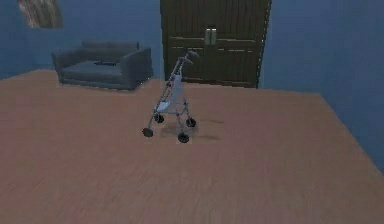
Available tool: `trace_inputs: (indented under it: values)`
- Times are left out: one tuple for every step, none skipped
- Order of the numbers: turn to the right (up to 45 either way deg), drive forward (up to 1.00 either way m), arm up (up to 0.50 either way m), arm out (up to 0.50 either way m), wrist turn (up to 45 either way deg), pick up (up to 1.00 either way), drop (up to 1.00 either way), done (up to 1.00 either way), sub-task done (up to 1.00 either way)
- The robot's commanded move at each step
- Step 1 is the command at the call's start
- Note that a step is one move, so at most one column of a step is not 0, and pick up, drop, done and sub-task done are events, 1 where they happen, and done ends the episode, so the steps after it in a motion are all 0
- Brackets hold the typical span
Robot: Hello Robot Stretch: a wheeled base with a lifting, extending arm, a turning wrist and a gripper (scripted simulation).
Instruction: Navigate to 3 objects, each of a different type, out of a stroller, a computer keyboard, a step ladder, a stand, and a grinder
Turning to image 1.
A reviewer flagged black computer keyboard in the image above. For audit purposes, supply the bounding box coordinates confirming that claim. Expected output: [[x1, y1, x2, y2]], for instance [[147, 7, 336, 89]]
[[93, 59, 119, 67]]

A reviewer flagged dark wooden cupboard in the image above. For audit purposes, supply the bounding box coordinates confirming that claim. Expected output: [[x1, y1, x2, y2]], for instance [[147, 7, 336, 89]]
[[159, 0, 273, 89]]

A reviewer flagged framed wall picture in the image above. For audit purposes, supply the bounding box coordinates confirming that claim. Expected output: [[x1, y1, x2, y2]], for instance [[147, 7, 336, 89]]
[[17, 0, 64, 29]]

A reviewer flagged grey folding stroller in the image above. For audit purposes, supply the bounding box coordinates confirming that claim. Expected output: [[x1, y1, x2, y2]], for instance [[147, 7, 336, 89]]
[[141, 50, 201, 144]]

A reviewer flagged grey blue sofa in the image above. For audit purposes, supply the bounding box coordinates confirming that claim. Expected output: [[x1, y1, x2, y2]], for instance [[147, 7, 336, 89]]
[[51, 39, 155, 92]]

